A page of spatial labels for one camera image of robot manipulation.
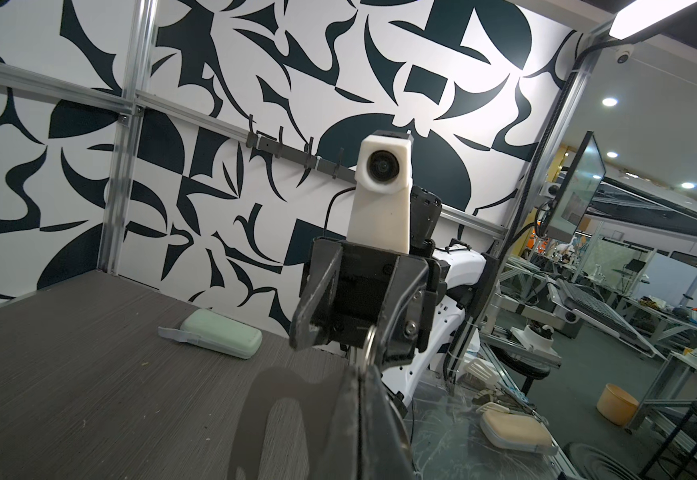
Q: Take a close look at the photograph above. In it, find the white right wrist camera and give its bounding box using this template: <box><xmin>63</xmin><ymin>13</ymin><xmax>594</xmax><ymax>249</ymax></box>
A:
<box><xmin>346</xmin><ymin>131</ymin><xmax>414</xmax><ymax>254</ymax></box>

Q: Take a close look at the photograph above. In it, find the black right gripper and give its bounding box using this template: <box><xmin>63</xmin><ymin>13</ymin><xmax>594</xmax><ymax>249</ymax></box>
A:
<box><xmin>290</xmin><ymin>238</ymin><xmax>445</xmax><ymax>366</ymax></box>

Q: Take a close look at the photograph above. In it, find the black wall hook rail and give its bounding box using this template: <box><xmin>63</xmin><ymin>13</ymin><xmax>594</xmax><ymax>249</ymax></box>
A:
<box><xmin>246</xmin><ymin>114</ymin><xmax>356</xmax><ymax>184</ymax></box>

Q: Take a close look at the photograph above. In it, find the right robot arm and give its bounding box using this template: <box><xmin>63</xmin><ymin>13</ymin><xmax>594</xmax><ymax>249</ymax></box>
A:
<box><xmin>288</xmin><ymin>186</ymin><xmax>494</xmax><ymax>415</ymax></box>

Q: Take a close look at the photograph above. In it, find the monitor screen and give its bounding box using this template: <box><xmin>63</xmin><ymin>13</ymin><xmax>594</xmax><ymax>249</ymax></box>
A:
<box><xmin>536</xmin><ymin>131</ymin><xmax>607</xmax><ymax>243</ymax></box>

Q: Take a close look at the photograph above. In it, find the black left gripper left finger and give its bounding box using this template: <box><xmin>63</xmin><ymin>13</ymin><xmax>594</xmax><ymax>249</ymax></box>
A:
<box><xmin>308</xmin><ymin>367</ymin><xmax>361</xmax><ymax>479</ymax></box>

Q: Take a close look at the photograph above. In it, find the white plastic hinge block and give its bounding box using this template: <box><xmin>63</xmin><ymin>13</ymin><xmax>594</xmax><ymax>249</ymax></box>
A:
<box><xmin>480</xmin><ymin>410</ymin><xmax>559</xmax><ymax>456</ymax></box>

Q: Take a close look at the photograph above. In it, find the beige bucket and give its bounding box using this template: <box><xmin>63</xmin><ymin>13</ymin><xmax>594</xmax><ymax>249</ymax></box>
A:
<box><xmin>596</xmin><ymin>384</ymin><xmax>640</xmax><ymax>427</ymax></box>

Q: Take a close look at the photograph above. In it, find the mint green glasses case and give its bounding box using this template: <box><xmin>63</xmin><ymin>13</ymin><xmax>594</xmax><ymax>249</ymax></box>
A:
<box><xmin>158</xmin><ymin>309</ymin><xmax>262</xmax><ymax>360</ymax></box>

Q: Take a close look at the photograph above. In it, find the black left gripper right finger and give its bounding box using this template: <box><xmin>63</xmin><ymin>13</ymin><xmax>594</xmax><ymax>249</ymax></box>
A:
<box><xmin>360</xmin><ymin>365</ymin><xmax>415</xmax><ymax>479</ymax></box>

